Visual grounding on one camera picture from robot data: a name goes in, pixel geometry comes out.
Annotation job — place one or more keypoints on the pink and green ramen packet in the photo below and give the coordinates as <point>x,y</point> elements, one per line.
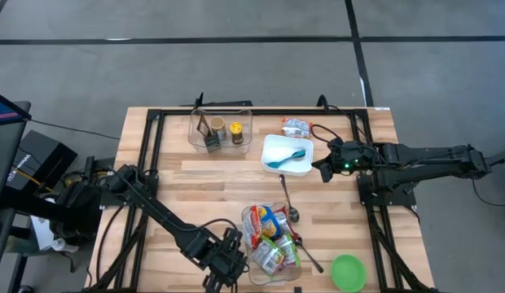
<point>288,249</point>

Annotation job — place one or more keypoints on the black box with white print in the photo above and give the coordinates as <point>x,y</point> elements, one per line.
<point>36,154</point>

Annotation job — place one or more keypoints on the teal plastic spoon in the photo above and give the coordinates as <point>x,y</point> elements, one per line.
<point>285,159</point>

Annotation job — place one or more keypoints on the green black pepper tin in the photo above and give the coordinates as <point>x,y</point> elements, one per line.
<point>213,143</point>

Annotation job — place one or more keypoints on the orange-edged ramen packet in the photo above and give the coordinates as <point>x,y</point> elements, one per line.
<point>296,127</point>

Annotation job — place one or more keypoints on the silver metal spoon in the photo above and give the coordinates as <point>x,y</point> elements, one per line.
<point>294,215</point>

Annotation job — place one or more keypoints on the black aluminium rig frame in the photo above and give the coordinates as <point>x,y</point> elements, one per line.
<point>277,111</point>

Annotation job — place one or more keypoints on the blue ramen packet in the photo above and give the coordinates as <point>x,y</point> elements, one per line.
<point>270,224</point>

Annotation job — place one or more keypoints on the tan-lid clear spice jar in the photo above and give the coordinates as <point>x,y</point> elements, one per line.
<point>218,123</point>

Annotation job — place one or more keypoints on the white paper sheet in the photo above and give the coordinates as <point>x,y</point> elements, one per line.
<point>42,234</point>

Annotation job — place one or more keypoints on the clear plastic bin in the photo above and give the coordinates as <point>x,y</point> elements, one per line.
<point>246,118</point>
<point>252,276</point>

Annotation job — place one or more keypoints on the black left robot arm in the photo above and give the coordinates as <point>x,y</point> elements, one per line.
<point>163,215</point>

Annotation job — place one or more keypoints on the red and white ramen packet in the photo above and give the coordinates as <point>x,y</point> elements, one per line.
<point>285,217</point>

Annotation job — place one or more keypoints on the computer monitor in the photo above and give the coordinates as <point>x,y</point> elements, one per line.
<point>4,118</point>

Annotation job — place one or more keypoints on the red beef ramen packet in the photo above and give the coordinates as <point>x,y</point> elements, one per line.
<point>252,226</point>

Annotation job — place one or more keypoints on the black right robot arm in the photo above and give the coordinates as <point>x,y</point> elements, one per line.
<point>431,163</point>

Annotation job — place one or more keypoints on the white plastic bin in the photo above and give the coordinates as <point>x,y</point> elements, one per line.
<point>277,146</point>

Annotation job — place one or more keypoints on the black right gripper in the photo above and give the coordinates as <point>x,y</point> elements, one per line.
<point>356,156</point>

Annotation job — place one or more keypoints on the green-edged ramen packet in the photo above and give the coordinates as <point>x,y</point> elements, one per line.
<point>268,256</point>

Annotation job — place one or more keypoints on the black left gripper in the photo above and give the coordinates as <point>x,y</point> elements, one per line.
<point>222,262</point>

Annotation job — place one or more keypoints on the green plastic bowl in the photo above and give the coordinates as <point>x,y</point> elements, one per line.
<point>348,273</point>

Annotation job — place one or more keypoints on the black table edge bracket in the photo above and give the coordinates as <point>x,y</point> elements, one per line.
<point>220,103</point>

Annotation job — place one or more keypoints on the yellow-lid dark spice jar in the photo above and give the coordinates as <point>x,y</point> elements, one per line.
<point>236,132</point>

